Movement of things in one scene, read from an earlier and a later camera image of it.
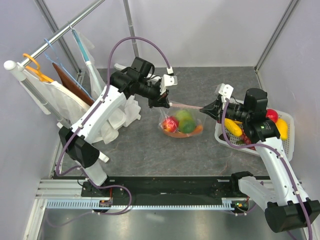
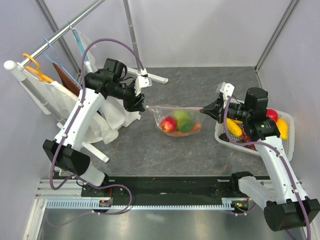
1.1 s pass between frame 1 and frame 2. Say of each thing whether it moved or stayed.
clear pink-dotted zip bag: moved
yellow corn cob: stayed
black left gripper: moved
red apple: stayed
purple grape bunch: stayed
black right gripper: stayed
